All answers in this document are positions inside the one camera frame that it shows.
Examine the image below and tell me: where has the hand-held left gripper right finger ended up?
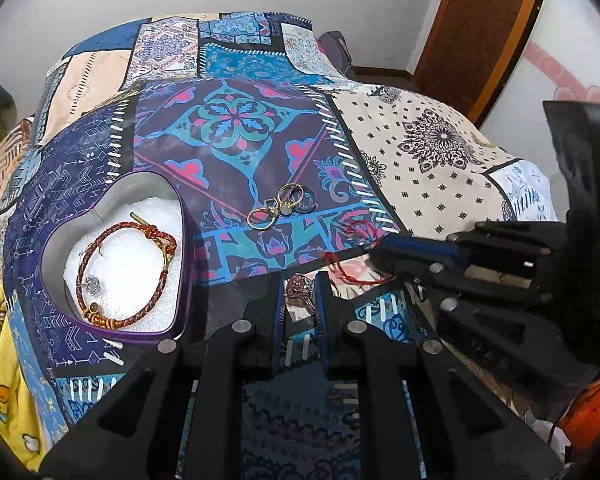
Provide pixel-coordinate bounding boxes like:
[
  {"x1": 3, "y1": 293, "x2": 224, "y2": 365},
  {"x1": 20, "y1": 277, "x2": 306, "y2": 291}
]
[{"x1": 315, "y1": 272, "x2": 565, "y2": 480}]

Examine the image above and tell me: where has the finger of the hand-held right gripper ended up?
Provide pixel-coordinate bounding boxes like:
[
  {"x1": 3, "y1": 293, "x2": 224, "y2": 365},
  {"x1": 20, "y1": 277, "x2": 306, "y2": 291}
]
[
  {"x1": 369, "y1": 219, "x2": 570, "y2": 307},
  {"x1": 432, "y1": 294, "x2": 600, "y2": 403}
]

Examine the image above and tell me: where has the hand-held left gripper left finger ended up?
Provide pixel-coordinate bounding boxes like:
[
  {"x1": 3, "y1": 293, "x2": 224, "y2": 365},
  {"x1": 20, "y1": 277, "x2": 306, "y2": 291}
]
[{"x1": 39, "y1": 272, "x2": 287, "y2": 480}]

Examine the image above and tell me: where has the silver ring with red stones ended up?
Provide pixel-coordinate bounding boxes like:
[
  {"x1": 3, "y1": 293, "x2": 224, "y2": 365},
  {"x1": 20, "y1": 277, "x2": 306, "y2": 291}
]
[{"x1": 285, "y1": 273, "x2": 318, "y2": 315}]

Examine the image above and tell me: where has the thin red string bracelet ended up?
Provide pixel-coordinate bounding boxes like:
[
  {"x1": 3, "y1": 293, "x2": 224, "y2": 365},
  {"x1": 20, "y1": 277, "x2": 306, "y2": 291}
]
[{"x1": 322, "y1": 219, "x2": 397, "y2": 287}]

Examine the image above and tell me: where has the purple heart-shaped jewelry box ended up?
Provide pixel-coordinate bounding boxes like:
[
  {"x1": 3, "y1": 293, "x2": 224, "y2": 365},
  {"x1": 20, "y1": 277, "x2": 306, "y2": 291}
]
[{"x1": 39, "y1": 171, "x2": 197, "y2": 347}]

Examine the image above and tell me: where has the person's right forearm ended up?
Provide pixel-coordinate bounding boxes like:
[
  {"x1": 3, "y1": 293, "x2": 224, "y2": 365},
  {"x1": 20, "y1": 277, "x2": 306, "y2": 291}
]
[{"x1": 562, "y1": 374, "x2": 600, "y2": 445}]

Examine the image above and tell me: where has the blue patchwork blanket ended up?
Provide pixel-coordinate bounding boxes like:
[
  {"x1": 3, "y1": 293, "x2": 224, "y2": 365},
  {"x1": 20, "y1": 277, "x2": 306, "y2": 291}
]
[{"x1": 0, "y1": 10, "x2": 566, "y2": 480}]

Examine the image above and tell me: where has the brown wooden door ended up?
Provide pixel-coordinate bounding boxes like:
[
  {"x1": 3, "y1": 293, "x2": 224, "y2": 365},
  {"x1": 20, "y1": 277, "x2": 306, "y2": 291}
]
[{"x1": 412, "y1": 0, "x2": 554, "y2": 126}]

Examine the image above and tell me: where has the dark bag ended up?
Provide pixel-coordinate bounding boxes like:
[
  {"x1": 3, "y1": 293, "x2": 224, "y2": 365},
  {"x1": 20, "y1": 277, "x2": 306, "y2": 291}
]
[{"x1": 317, "y1": 31, "x2": 357, "y2": 80}]

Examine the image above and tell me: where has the yellow cartoon blanket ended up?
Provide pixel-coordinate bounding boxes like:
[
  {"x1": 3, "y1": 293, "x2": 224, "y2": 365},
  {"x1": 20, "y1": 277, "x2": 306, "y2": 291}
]
[{"x1": 0, "y1": 217, "x2": 76, "y2": 472}]

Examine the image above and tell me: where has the plain gold ring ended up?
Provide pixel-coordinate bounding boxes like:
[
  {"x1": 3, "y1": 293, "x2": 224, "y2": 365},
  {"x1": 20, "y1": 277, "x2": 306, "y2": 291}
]
[{"x1": 246, "y1": 207, "x2": 274, "y2": 231}]

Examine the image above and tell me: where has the wide gold ring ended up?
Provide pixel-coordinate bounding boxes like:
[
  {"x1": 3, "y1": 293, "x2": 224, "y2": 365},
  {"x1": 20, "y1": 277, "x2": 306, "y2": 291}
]
[{"x1": 277, "y1": 184, "x2": 305, "y2": 209}]

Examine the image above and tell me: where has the pink wall decal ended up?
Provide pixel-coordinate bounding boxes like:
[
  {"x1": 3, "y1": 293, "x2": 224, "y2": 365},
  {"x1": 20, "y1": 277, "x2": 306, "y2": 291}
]
[{"x1": 525, "y1": 42, "x2": 600, "y2": 106}]

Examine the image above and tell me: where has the red braided bracelet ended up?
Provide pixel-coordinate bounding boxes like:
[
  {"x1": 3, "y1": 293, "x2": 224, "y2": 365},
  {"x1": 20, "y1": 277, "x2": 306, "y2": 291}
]
[{"x1": 76, "y1": 213, "x2": 179, "y2": 330}]

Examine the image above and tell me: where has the small silver ornate ring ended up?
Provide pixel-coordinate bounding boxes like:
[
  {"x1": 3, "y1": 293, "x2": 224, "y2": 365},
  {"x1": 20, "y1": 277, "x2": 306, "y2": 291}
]
[{"x1": 77, "y1": 275, "x2": 104, "y2": 298}]

